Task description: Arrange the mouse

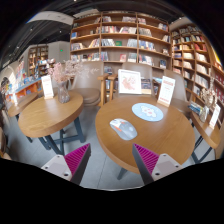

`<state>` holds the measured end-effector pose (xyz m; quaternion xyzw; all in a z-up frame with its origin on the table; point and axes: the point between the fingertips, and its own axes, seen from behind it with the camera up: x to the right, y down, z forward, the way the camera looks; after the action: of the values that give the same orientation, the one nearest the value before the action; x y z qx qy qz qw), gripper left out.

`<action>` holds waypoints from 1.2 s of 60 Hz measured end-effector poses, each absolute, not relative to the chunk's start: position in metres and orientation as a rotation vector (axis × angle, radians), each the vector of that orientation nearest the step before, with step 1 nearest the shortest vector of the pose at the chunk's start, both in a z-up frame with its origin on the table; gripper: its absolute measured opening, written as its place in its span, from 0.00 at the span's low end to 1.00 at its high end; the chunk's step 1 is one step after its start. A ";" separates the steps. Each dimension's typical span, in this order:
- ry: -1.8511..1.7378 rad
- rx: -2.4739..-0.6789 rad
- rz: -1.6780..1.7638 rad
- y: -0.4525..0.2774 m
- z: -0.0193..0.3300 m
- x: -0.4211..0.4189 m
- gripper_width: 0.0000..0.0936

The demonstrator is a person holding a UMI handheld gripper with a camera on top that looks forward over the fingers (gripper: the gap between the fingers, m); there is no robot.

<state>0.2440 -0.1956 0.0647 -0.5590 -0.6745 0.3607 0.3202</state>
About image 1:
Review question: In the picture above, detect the white framed flower picture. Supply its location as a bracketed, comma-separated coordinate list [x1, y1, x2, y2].
[117, 68, 143, 96]

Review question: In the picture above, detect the dark covered book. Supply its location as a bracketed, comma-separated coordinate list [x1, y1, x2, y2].
[140, 78, 153, 95]

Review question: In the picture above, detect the tall wooden bookshelf with books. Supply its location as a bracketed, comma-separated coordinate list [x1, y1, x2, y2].
[169, 23, 224, 128]

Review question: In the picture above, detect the distant wooden bookshelf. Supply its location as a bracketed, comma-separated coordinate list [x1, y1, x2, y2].
[27, 44, 50, 78]

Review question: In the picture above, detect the round light blue mouse pad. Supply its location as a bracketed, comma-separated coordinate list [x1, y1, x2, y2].
[131, 102, 165, 123]

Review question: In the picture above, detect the vase with pale dried flowers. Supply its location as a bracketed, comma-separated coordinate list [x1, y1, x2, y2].
[199, 78, 218, 124]

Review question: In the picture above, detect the small white table sign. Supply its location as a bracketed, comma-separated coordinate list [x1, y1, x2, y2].
[208, 103, 222, 130]
[40, 74, 55, 100]

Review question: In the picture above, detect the white hanging ceiling panel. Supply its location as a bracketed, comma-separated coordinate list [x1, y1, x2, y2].
[27, 10, 75, 26]

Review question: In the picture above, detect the stack of magazines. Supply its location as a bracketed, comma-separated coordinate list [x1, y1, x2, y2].
[188, 101, 204, 116]

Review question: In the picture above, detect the beige wooden armchair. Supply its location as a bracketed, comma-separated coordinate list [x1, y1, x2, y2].
[70, 60, 109, 108]
[163, 69, 193, 116]
[107, 62, 156, 101]

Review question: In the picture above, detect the white red standing table sign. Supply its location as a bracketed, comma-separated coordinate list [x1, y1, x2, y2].
[156, 75, 176, 108]

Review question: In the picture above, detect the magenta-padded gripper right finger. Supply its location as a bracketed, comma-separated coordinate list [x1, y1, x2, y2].
[131, 142, 184, 186]

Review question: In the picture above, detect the large wooden bookshelf with books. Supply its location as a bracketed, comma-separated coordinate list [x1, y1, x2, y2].
[69, 11, 173, 73]

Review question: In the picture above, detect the round wooden side table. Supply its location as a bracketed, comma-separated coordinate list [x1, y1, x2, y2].
[6, 92, 39, 118]
[190, 109, 223, 164]
[17, 91, 86, 156]

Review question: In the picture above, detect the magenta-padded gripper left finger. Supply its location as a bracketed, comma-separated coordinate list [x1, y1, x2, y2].
[40, 142, 92, 186]

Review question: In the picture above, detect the glass vase with pink flowers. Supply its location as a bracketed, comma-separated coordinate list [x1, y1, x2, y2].
[47, 59, 83, 104]

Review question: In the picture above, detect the grey computer mouse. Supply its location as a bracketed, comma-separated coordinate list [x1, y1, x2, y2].
[109, 118, 138, 141]

